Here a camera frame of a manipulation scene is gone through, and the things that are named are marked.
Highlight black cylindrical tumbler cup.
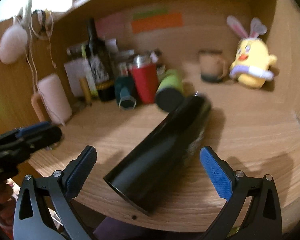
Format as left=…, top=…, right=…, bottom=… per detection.
left=103, top=94, right=211, bottom=215

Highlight yellow tube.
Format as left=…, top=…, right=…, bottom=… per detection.
left=79, top=77, right=92, bottom=106

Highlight white card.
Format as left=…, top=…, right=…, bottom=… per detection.
left=64, top=58, right=87, bottom=98

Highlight dark wine bottle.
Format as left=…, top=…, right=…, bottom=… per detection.
left=87, top=18, right=116, bottom=102

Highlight teal hexagonal bottle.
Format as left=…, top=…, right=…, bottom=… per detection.
left=115, top=76, right=136, bottom=110

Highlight red tumbler steel rim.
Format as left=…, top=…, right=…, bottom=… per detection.
left=129, top=54, right=159, bottom=104

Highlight pink sticky note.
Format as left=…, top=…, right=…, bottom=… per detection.
left=95, top=12, right=126, bottom=39

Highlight green tumbler black lid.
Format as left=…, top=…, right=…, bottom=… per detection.
left=155, top=69, right=185, bottom=113

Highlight yellow chick plush bunny ears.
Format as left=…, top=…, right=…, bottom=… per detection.
left=226, top=15, right=277, bottom=89

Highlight brown gradient mug with lid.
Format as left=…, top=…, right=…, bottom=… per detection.
left=198, top=49, right=229, bottom=83

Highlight green sticky note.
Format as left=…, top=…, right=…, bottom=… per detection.
left=133, top=8, right=168, bottom=21

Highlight orange sticky note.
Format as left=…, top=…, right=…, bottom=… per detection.
left=131, top=12, right=184, bottom=34

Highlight hanging string ornaments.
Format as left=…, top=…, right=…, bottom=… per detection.
left=13, top=0, right=57, bottom=93

